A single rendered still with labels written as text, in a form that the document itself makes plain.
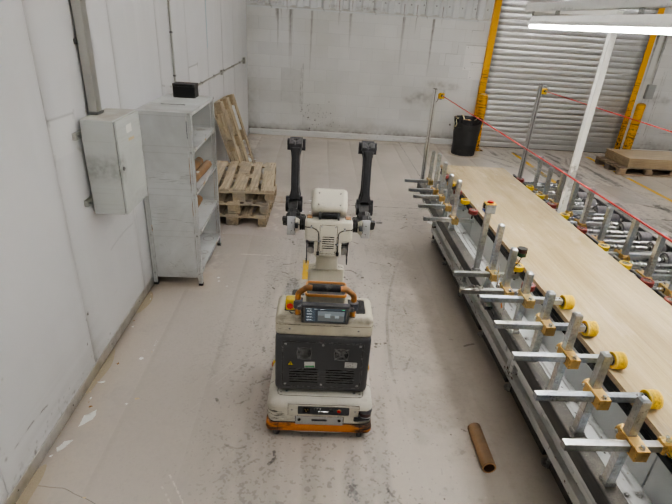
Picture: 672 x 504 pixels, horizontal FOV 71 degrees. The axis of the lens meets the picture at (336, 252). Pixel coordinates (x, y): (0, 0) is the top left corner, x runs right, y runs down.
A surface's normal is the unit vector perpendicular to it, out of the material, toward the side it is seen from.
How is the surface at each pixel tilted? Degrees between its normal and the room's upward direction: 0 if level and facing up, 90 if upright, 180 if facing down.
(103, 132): 90
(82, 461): 0
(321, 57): 90
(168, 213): 90
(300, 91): 90
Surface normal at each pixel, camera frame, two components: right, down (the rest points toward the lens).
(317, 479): 0.06, -0.90
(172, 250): 0.03, 0.44
